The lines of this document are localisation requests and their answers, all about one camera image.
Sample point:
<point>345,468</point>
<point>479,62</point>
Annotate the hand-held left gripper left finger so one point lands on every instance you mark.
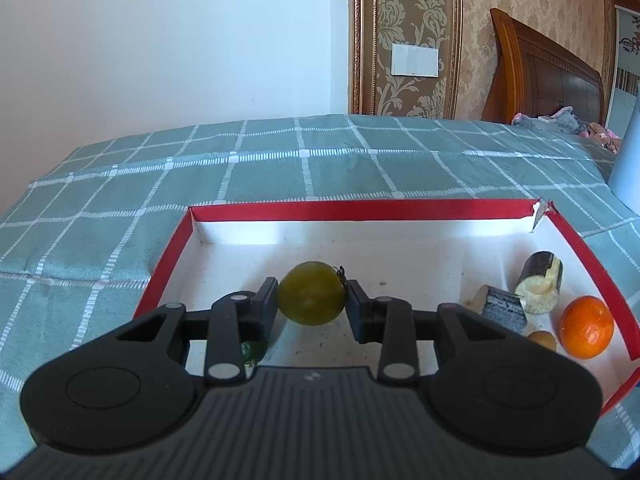
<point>267,305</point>

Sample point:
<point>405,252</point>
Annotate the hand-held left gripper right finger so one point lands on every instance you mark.
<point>357,310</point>

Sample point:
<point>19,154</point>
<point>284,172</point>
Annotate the green tomato with stem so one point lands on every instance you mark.
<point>310,292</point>

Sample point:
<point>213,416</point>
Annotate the red cardboard box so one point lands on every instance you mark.
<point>400,265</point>

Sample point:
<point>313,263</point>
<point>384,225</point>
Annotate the dark eggplant piece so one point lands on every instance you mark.
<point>505,310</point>

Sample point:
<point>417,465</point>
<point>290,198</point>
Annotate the eggplant piece with pale cut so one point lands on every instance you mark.
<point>537,295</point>

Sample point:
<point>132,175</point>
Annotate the small orange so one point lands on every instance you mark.
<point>586,326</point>

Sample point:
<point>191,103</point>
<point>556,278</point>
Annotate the small round brown fruit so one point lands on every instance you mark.
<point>542,340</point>

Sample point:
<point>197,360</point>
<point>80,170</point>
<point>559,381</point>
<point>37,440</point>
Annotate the green avocado in box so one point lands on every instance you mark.
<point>252,351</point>

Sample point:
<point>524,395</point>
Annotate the crumpled clothes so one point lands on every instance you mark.
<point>560,121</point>

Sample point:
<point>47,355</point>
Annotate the wooden headboard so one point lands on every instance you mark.
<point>545,70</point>

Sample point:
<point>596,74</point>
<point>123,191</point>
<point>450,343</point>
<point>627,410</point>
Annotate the green checkered bed blanket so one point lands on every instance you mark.
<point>150,200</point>

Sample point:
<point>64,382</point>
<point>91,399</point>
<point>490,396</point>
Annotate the gold framed wallpaper panel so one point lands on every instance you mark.
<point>410,10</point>

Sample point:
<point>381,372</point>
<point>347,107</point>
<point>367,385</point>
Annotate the white wall switch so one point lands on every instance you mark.
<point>415,60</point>

